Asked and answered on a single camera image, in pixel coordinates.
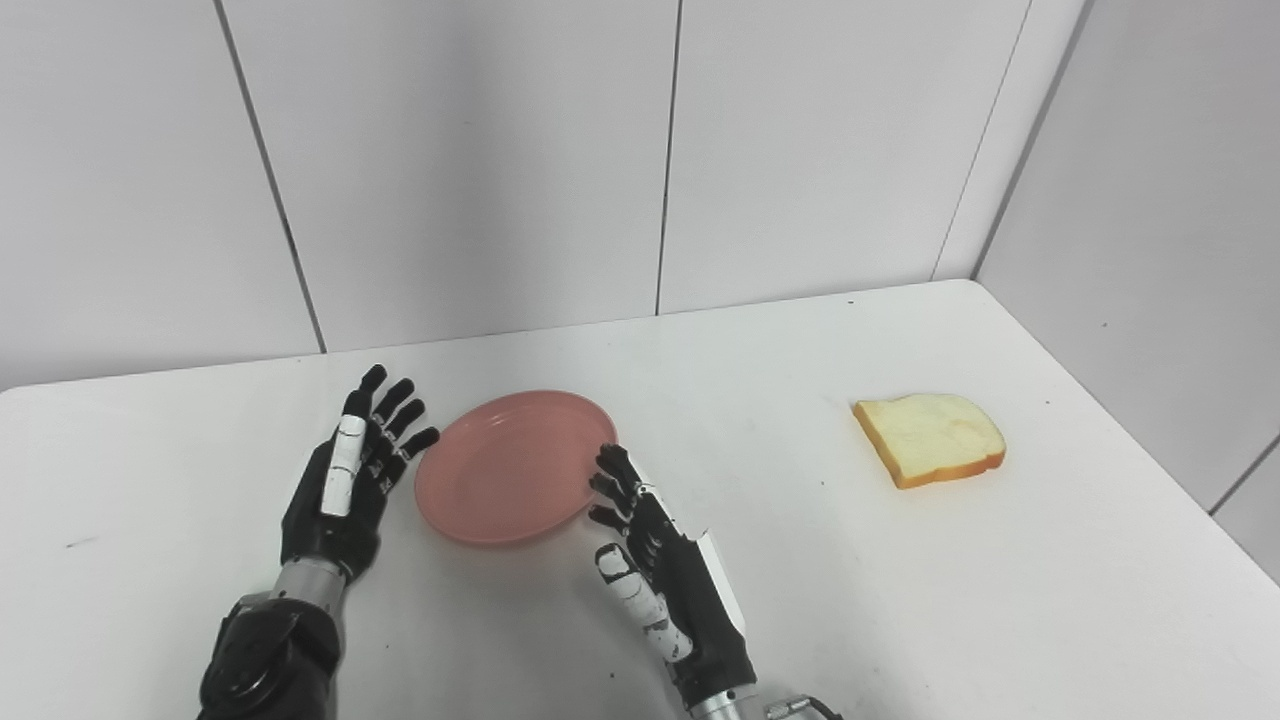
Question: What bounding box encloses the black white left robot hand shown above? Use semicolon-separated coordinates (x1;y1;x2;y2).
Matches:
280;364;441;583

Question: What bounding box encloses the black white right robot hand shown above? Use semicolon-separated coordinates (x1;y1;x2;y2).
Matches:
586;444;758;701

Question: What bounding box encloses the pink round plate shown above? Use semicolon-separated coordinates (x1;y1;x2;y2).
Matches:
414;390;619;547

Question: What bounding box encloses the slice of white bread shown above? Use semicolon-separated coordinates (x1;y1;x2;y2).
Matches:
852;393;1007;490

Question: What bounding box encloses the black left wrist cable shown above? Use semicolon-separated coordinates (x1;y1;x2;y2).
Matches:
205;592;273;681

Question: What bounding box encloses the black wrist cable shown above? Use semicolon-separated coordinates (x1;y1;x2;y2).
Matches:
205;592;273;681
765;695;846;720

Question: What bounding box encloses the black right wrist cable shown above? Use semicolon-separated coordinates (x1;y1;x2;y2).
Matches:
765;695;846;720

